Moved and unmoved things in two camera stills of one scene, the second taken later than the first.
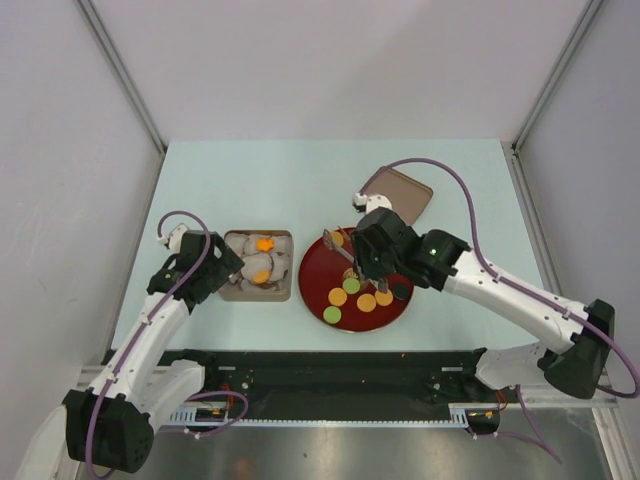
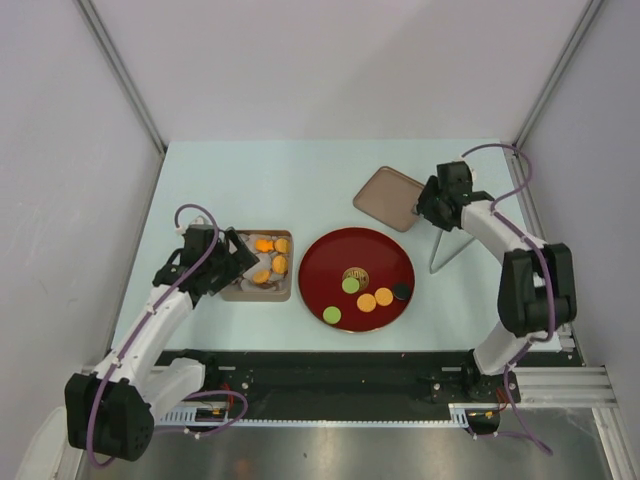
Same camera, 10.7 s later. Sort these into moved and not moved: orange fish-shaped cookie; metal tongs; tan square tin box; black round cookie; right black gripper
Moved: right black gripper; metal tongs
Not moved: black round cookie; tan square tin box; orange fish-shaped cookie
